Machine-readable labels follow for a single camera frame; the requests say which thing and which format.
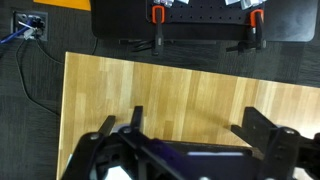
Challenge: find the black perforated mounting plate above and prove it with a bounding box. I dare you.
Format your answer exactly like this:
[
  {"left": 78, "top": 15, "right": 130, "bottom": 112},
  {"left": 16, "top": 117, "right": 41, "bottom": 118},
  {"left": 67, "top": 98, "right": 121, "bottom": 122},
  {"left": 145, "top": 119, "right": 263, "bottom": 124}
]
[{"left": 145, "top": 0, "right": 268, "bottom": 25}]

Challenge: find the blue cable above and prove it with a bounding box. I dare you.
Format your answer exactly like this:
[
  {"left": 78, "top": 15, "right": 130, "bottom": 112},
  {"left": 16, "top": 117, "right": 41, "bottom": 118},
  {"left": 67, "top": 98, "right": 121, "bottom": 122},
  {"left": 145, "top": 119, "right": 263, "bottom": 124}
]
[{"left": 0, "top": 19, "right": 33, "bottom": 45}]

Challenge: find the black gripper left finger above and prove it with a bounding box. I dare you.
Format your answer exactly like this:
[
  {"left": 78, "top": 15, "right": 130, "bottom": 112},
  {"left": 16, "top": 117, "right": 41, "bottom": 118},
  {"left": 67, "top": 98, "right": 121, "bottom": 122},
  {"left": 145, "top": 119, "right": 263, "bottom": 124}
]
[{"left": 61, "top": 105, "right": 158, "bottom": 180}]

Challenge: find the grey floor outlet box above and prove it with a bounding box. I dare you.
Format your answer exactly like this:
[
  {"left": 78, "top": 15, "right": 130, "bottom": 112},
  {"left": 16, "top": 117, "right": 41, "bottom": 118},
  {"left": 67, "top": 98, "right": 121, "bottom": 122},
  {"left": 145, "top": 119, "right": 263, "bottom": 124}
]
[{"left": 12, "top": 10, "right": 49, "bottom": 42}]

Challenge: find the orange black bar clamp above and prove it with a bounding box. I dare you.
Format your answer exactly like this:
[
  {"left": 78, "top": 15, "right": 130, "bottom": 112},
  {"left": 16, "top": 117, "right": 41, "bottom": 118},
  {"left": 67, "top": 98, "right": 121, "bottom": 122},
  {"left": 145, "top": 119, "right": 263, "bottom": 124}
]
[
  {"left": 225, "top": 8, "right": 268, "bottom": 54},
  {"left": 132, "top": 5, "right": 168, "bottom": 57}
]

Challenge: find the short black floor cable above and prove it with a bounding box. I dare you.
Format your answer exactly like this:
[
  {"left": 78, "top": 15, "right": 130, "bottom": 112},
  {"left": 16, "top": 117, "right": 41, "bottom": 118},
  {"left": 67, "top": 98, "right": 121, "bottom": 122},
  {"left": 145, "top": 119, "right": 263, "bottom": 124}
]
[{"left": 35, "top": 38, "right": 64, "bottom": 65}]

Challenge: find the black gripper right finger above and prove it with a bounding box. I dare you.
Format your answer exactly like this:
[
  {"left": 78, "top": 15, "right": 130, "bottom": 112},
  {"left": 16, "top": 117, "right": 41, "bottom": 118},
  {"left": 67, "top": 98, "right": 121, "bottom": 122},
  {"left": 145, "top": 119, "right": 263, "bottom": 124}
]
[{"left": 229, "top": 106, "right": 301, "bottom": 180}]

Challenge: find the long black floor cable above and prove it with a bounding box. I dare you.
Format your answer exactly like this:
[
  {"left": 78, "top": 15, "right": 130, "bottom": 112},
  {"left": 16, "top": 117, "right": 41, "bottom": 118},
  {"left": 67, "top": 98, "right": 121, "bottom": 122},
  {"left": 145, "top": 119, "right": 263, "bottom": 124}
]
[{"left": 15, "top": 39, "right": 61, "bottom": 117}]

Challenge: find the white cable plug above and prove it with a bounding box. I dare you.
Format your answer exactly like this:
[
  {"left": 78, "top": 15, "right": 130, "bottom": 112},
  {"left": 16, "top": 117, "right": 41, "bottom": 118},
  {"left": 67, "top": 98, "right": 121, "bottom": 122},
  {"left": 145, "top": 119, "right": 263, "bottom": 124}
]
[{"left": 18, "top": 20, "right": 38, "bottom": 40}]

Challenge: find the orange sheet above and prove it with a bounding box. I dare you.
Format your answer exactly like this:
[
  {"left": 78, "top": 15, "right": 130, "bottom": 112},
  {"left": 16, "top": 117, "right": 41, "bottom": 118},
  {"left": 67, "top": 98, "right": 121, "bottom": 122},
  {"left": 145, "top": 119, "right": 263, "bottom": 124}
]
[{"left": 33, "top": 0, "right": 92, "bottom": 12}]

